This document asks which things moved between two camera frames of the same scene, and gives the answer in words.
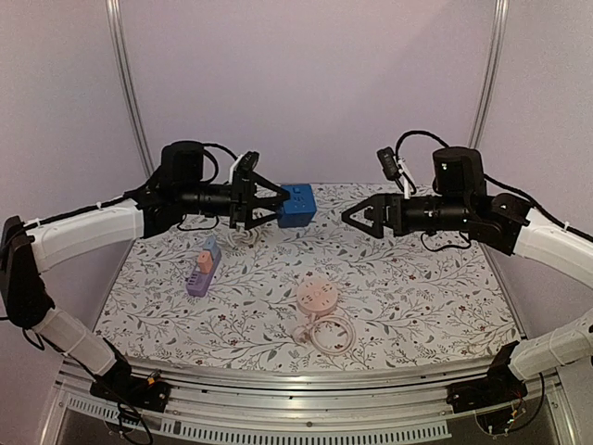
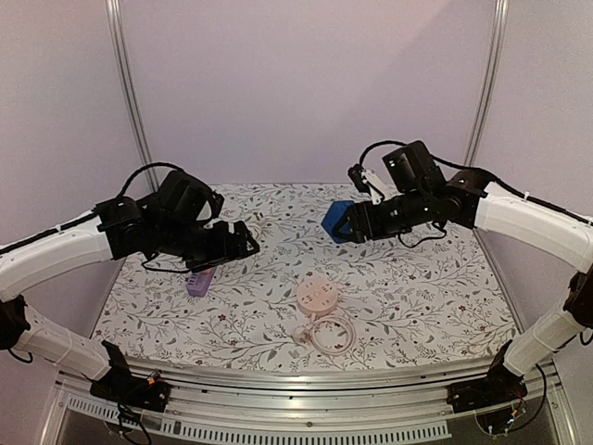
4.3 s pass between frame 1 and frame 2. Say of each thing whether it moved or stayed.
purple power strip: stayed
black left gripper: moved
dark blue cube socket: moved
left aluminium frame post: stayed
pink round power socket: stayed
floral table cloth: stayed
